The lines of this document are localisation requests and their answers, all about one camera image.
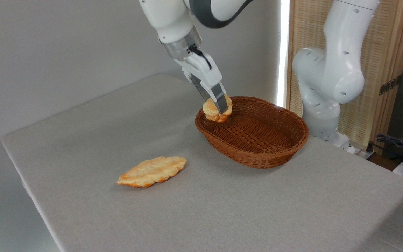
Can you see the brown wicker basket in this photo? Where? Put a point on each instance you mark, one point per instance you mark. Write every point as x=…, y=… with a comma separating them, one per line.
x=257, y=136

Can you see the wooden slatted folding screen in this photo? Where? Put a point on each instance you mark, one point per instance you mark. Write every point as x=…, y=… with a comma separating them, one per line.
x=387, y=38

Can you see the long leaf-shaped bread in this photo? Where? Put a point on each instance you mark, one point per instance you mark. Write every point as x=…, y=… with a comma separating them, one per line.
x=150, y=171

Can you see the dark metal screen hinge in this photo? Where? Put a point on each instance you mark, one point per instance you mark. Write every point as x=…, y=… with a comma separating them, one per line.
x=390, y=85

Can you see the round bread roll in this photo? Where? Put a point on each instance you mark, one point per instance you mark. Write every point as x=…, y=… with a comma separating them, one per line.
x=210, y=110

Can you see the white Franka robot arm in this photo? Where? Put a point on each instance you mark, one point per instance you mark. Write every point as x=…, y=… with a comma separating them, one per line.
x=327, y=77

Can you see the grey tablecloth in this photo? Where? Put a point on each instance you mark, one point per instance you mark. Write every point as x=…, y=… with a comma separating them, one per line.
x=257, y=210

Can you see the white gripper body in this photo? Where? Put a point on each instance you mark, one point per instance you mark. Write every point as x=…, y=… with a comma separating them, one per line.
x=203, y=71

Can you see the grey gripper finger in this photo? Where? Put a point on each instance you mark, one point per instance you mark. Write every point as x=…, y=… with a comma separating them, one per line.
x=203, y=91
x=219, y=98

